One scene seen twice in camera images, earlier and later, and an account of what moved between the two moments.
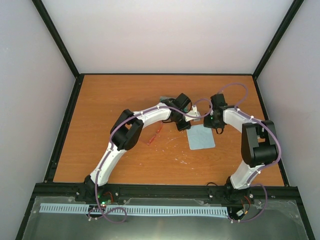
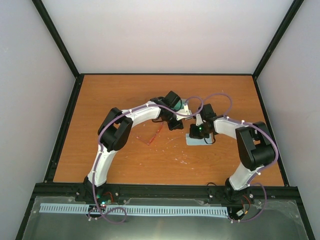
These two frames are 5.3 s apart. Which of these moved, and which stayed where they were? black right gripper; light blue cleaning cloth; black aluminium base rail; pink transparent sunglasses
Moved: light blue cleaning cloth; black right gripper
Stayed: pink transparent sunglasses; black aluminium base rail
